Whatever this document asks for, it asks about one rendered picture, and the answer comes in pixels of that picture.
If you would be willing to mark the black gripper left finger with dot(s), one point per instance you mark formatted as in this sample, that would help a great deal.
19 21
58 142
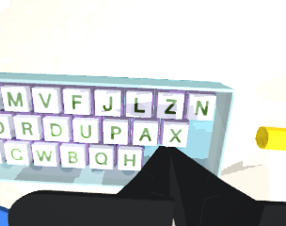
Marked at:
144 201

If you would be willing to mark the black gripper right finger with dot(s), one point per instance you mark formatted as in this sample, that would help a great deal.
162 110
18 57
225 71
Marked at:
202 199

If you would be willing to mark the white keyboard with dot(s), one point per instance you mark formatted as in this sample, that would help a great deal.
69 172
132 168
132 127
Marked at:
99 131

